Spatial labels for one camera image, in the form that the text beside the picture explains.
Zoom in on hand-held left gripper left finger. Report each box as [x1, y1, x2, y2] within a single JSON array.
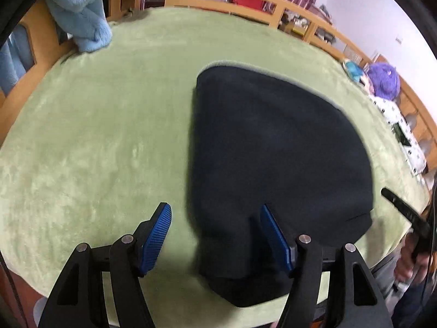
[[37, 202, 172, 328]]

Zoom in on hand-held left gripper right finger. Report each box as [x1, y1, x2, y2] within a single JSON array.
[[260, 204, 395, 328]]

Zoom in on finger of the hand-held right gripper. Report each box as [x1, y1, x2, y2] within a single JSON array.
[[380, 187, 431, 247]]

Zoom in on black pants with white stripe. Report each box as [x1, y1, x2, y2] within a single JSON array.
[[186, 66, 374, 309]]

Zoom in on person's right hand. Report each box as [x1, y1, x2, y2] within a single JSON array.
[[395, 230, 429, 284]]

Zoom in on person's grey clothing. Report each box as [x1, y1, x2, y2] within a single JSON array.
[[370, 253, 410, 301]]

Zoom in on white floral pillow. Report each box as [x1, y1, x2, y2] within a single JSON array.
[[369, 94, 429, 176]]

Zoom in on green fleece blanket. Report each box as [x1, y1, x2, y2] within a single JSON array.
[[0, 7, 431, 328]]

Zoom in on purple plush toy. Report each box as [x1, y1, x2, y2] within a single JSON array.
[[367, 62, 401, 99]]

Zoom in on dull blue fabric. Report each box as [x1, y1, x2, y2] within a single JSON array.
[[0, 24, 36, 96]]

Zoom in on light blue fleece blanket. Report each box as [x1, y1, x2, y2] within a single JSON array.
[[44, 0, 113, 53]]

